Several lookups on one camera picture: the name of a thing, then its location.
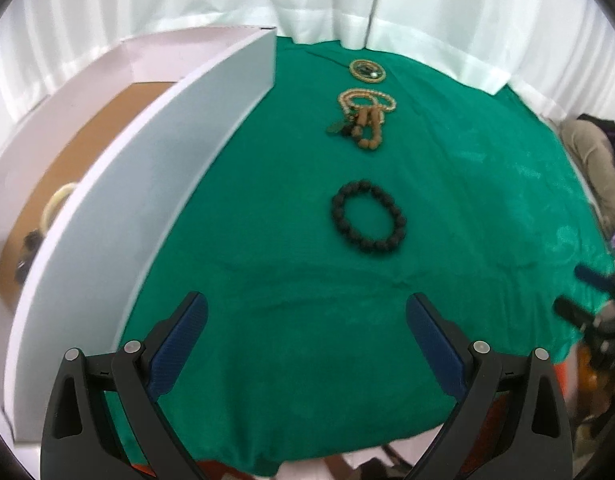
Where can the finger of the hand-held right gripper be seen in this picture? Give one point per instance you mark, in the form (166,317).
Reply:
(595,277)
(572,309)

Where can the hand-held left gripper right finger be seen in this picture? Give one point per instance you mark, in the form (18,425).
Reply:
(435,345)

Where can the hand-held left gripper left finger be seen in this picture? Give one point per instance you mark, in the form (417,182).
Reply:
(180,345)

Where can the white cardboard box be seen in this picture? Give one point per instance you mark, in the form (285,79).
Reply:
(137,200)

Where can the white jade bangle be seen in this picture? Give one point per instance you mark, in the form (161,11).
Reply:
(52,205)

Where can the beige cloth bundle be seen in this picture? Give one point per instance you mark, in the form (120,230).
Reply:
(595,160)

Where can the green velvet cloth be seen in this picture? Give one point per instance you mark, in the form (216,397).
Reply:
(312,310)

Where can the dark purple bag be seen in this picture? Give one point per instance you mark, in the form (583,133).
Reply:
(610,130)

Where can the dark green stone pendant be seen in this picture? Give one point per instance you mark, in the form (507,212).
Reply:
(336,126)

